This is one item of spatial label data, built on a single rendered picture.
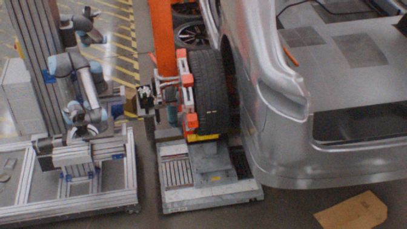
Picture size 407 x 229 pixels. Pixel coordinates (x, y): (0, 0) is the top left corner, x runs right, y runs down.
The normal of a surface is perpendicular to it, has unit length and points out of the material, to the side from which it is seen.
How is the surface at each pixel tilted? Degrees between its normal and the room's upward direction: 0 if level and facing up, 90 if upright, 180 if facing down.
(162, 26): 90
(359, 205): 2
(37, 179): 0
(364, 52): 2
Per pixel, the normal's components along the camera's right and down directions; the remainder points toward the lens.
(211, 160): -0.04, -0.77
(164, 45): 0.15, 0.62
